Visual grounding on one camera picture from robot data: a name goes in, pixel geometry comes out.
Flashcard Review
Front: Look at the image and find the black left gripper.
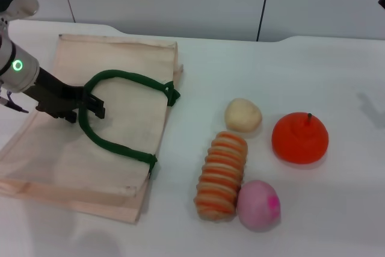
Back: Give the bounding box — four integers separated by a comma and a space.
25, 67, 106, 124

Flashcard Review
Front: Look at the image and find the pink round pastry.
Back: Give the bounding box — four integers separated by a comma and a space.
236, 179, 282, 233

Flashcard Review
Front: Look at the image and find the cream round egg yolk pastry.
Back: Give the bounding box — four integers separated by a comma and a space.
224, 98, 263, 133

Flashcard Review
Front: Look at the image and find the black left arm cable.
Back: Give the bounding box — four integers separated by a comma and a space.
0, 90, 29, 114

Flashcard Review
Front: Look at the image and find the cream canvas handbag green handle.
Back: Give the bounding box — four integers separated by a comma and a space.
0, 34, 184, 224

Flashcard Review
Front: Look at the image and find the orange striped bread roll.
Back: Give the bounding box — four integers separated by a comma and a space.
193, 131, 249, 223

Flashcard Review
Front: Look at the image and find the orange persimmon toy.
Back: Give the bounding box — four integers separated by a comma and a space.
271, 111, 330, 165

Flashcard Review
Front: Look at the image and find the thin dark vertical pole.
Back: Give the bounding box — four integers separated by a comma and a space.
256, 0, 274, 42

